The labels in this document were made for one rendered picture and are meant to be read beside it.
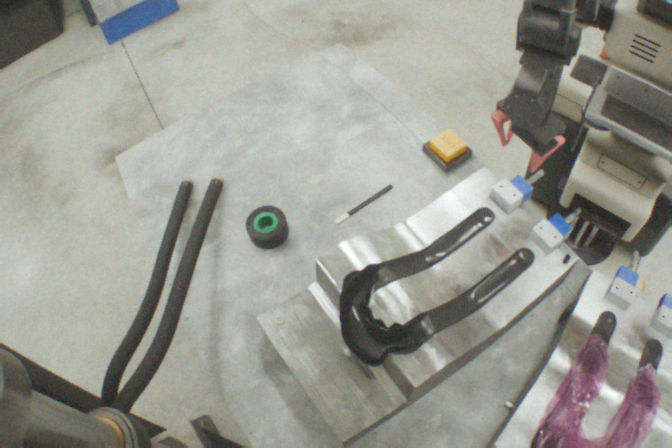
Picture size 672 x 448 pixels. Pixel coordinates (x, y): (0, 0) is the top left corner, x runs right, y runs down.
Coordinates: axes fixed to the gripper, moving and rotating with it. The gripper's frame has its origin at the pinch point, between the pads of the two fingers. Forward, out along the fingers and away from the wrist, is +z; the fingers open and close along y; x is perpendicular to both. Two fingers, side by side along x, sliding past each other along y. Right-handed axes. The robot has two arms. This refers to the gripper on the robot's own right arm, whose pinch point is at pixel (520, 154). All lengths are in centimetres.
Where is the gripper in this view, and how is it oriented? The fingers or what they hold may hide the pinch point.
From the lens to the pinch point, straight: 79.7
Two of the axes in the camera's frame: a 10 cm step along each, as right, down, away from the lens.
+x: 8.4, -4.6, 2.8
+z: 0.7, 6.1, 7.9
